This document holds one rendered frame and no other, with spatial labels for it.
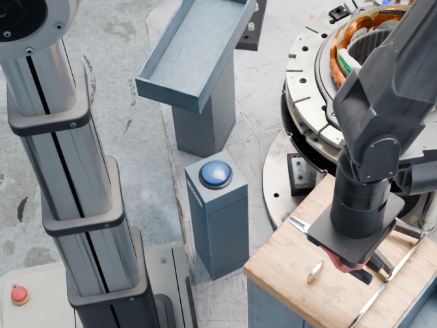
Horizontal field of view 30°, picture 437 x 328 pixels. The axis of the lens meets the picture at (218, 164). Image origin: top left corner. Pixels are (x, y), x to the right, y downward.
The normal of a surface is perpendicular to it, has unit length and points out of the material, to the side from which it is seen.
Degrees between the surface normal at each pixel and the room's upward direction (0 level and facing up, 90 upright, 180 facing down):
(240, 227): 90
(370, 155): 82
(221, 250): 90
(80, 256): 90
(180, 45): 0
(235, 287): 0
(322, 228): 2
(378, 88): 63
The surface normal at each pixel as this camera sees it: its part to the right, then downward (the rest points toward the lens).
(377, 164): 0.17, 0.72
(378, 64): -0.91, -0.15
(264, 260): -0.04, -0.56
